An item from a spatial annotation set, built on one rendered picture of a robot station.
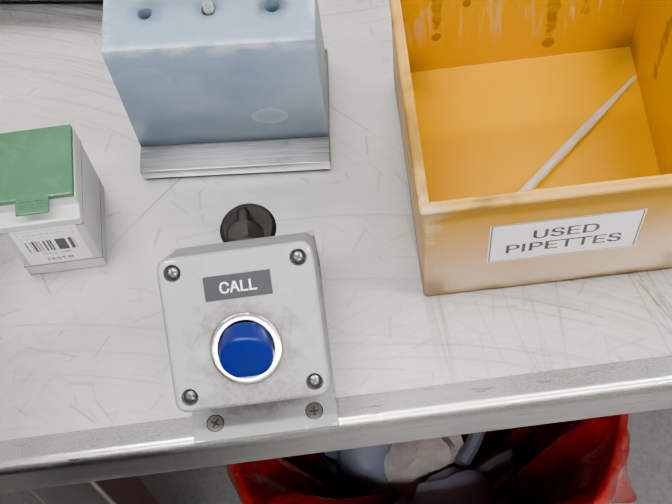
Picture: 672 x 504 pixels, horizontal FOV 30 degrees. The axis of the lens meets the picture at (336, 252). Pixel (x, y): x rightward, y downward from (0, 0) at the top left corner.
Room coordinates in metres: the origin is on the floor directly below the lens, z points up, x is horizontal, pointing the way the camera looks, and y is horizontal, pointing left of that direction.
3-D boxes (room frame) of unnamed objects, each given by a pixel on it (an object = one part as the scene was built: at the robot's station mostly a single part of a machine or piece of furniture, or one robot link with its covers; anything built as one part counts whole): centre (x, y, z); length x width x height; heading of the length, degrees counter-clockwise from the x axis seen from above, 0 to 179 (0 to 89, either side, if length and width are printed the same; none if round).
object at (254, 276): (0.24, 0.04, 0.92); 0.13 x 0.07 x 0.08; 178
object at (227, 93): (0.36, 0.04, 0.92); 0.10 x 0.07 x 0.10; 83
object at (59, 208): (0.30, 0.14, 0.91); 0.05 x 0.04 x 0.07; 178
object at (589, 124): (0.30, -0.12, 0.89); 0.12 x 0.01 x 0.01; 129
